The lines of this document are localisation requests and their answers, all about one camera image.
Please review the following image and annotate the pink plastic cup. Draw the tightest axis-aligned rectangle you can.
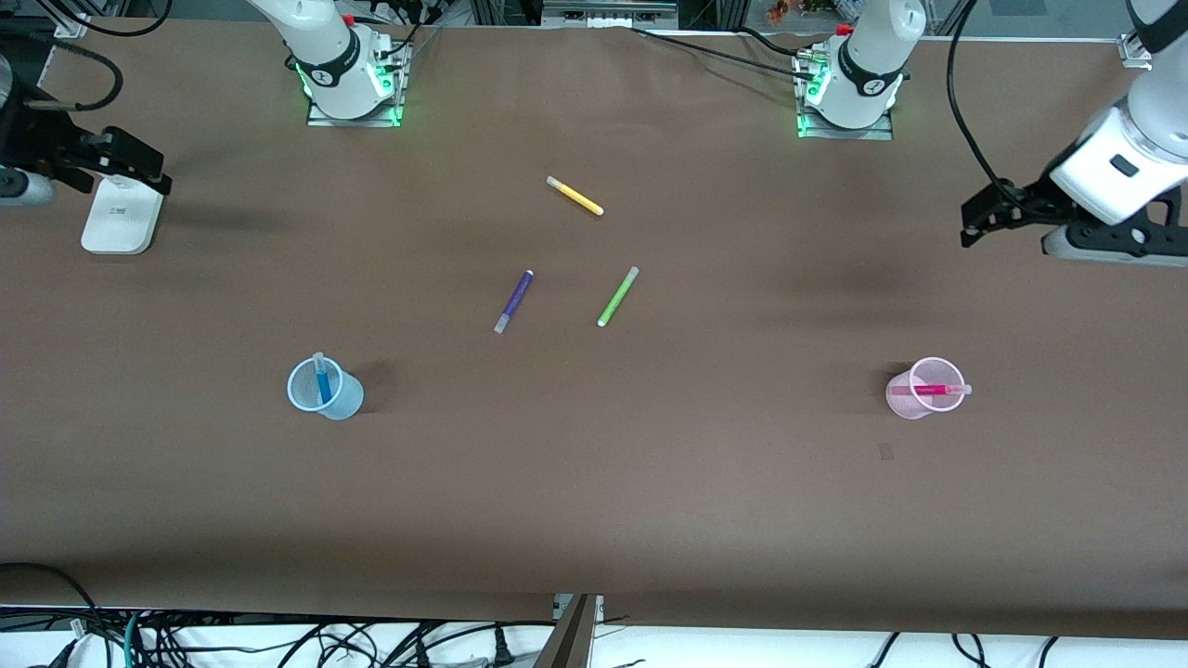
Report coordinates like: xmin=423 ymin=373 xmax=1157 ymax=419
xmin=885 ymin=356 xmax=968 ymax=420

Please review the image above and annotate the light blue plastic cup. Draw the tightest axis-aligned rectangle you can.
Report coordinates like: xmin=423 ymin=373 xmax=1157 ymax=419
xmin=286 ymin=355 xmax=365 ymax=421

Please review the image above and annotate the yellow marker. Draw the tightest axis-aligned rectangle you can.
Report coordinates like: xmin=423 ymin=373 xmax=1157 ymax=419
xmin=546 ymin=175 xmax=605 ymax=217

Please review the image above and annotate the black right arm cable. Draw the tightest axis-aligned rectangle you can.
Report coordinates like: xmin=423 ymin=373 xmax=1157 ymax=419
xmin=0 ymin=0 xmax=174 ymax=113

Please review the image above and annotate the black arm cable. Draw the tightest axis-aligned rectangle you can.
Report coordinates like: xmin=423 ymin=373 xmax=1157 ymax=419
xmin=946 ymin=0 xmax=1022 ymax=200
xmin=0 ymin=0 xmax=174 ymax=113

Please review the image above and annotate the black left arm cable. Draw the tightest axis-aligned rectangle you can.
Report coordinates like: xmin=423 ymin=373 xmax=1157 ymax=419
xmin=946 ymin=0 xmax=1022 ymax=200

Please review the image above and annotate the metal equipment rack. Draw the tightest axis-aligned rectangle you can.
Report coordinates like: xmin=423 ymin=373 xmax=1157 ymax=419
xmin=469 ymin=0 xmax=743 ymax=30

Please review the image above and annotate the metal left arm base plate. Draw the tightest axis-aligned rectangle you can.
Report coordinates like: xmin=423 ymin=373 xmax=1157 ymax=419
xmin=795 ymin=51 xmax=897 ymax=142

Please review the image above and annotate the thick black floor cable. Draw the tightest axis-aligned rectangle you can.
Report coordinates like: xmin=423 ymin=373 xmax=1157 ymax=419
xmin=0 ymin=561 xmax=103 ymax=668

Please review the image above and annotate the black floor cable tangle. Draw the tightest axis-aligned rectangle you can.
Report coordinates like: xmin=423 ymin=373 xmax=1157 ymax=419
xmin=139 ymin=617 xmax=521 ymax=668

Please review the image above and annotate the white desk lamp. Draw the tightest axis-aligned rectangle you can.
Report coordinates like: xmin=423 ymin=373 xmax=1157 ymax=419
xmin=81 ymin=173 xmax=166 ymax=256

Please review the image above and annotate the thin black power cable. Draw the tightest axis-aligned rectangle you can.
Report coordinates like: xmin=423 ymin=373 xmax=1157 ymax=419
xmin=631 ymin=26 xmax=818 ymax=77

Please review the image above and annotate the green marker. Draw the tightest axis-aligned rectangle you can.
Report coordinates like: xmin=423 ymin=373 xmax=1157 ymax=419
xmin=597 ymin=266 xmax=640 ymax=328

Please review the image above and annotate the purple marker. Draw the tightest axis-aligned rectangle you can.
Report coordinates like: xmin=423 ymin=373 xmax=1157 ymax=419
xmin=493 ymin=269 xmax=536 ymax=335

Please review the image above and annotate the dark table leg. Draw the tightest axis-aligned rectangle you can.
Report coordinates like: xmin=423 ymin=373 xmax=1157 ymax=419
xmin=534 ymin=594 xmax=600 ymax=668

